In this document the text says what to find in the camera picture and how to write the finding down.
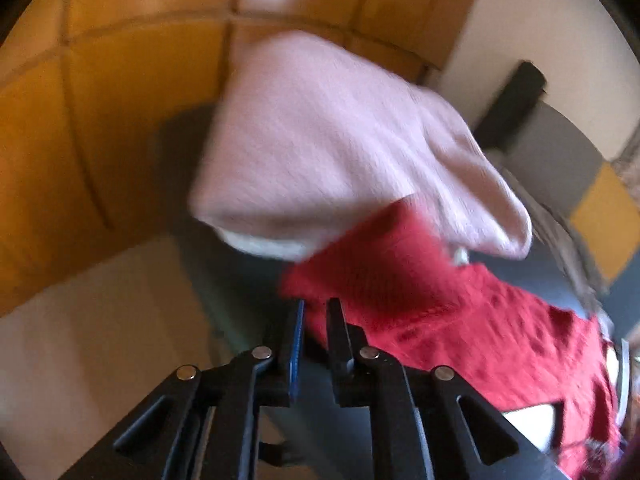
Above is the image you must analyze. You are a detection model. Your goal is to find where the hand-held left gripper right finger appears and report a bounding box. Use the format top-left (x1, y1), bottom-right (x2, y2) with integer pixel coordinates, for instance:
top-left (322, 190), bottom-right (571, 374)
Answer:
top-left (326, 297), bottom-right (571, 480)

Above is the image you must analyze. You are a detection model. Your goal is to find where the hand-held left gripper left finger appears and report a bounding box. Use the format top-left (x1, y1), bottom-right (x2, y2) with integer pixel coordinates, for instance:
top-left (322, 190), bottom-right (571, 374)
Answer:
top-left (60, 299), bottom-right (307, 480)

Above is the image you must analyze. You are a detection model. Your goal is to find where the red knit sweater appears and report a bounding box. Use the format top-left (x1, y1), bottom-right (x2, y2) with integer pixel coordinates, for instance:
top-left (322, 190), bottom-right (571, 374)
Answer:
top-left (280, 195), bottom-right (623, 480)

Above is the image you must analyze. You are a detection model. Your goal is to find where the pale pink garment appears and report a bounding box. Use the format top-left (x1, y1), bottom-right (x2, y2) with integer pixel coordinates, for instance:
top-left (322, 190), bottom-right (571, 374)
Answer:
top-left (189, 30), bottom-right (533, 263)

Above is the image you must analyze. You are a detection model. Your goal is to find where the grey cloth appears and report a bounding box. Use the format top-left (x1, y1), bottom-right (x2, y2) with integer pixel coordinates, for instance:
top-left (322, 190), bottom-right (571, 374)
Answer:
top-left (525, 200), bottom-right (613, 331)

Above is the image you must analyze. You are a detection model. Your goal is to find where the grey and yellow patchwork chair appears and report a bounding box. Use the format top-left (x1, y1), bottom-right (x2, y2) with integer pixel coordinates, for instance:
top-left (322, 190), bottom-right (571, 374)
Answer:
top-left (472, 60), bottom-right (640, 426)

